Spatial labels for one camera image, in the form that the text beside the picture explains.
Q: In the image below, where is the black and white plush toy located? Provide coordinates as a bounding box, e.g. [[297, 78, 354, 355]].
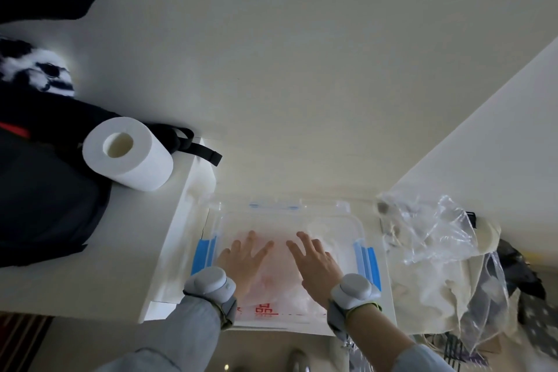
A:
[[0, 36, 76, 98]]

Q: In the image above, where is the dark dotted cloth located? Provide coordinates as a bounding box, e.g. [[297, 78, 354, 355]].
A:
[[497, 239, 558, 360]]

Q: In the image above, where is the person's left forearm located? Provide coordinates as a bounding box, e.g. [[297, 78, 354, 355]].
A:
[[94, 293, 238, 372]]

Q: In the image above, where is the grey wrist tracker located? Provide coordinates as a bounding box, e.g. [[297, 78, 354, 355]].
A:
[[183, 266, 238, 330], [327, 273, 383, 337]]

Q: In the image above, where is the black wire rack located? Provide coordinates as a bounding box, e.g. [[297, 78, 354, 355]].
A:
[[432, 328, 487, 370]]

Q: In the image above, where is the crumpled clear plastic bag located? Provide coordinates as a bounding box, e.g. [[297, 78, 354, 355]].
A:
[[377, 191, 511, 353]]

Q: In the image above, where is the person's left hand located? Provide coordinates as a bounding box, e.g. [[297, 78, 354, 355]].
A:
[[217, 230, 275, 298]]

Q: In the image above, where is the grey left wrist tracker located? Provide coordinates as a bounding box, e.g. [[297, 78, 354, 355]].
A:
[[183, 266, 238, 330]]

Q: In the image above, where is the black backpack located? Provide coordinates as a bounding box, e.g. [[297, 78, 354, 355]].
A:
[[0, 80, 223, 269]]

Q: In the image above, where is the white toilet paper roll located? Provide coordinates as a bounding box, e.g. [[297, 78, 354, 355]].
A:
[[82, 116, 174, 192]]

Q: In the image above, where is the clear container with blue clips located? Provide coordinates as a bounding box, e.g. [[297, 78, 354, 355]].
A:
[[191, 198, 385, 330]]

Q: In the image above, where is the grey right wrist tracker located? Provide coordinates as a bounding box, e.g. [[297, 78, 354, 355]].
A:
[[327, 273, 383, 337]]

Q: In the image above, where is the person's right hand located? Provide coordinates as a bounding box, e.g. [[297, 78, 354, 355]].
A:
[[285, 231, 345, 309]]

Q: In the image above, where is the cream canvas tote bag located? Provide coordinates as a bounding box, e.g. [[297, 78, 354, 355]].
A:
[[384, 210, 502, 337]]

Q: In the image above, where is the clear bag with red print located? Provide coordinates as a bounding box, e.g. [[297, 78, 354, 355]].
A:
[[218, 219, 362, 324]]

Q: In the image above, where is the person's right forearm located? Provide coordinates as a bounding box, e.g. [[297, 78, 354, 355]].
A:
[[342, 303, 454, 372]]

